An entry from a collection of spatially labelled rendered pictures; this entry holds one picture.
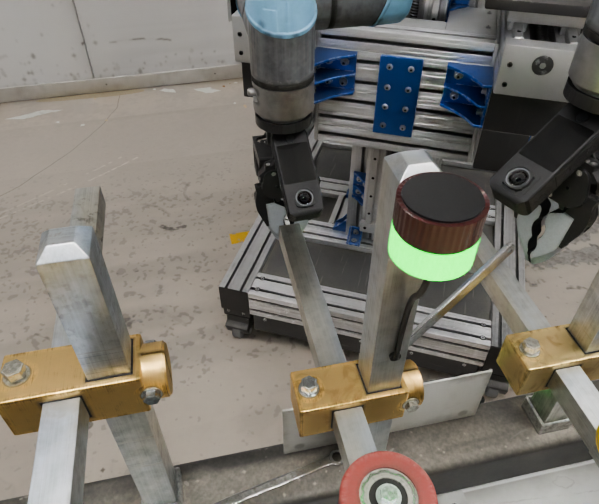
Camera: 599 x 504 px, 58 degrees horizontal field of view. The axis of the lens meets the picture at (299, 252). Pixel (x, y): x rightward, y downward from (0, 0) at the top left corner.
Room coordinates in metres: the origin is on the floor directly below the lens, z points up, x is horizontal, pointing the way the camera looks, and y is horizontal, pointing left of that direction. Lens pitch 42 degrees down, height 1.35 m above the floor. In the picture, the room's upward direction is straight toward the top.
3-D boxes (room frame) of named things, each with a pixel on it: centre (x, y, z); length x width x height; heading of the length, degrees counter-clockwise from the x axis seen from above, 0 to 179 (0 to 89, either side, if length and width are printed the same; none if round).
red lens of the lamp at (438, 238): (0.28, -0.09, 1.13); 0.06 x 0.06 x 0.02
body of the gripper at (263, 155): (0.62, 0.02, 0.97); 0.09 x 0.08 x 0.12; 12
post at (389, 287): (0.33, -0.08, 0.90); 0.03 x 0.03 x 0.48; 12
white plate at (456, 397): (0.36, -0.11, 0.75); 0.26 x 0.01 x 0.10; 102
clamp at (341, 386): (0.32, -0.06, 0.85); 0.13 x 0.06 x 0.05; 102
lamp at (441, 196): (0.28, -0.09, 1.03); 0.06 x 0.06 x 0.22; 12
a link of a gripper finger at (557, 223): (0.45, -0.29, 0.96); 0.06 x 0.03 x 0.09; 122
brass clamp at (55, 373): (0.27, 0.18, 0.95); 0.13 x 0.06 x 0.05; 102
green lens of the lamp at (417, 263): (0.28, -0.09, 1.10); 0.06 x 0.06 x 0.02
